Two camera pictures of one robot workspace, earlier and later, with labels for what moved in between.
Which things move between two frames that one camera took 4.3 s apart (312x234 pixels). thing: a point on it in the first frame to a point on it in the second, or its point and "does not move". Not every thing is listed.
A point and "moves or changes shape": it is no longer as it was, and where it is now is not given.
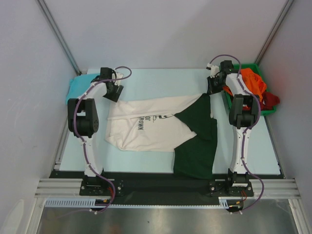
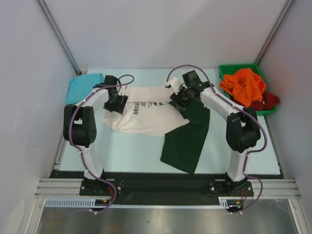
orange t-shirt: (252, 81) does not move
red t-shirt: (269, 100) does not move
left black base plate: (101, 187) does not move
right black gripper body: (214, 85) to (179, 102)
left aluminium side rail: (57, 165) does not move
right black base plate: (241, 188) does not move
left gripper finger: (113, 93) to (115, 105)
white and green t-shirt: (183, 124) moves or changes shape
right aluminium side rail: (275, 146) does not move
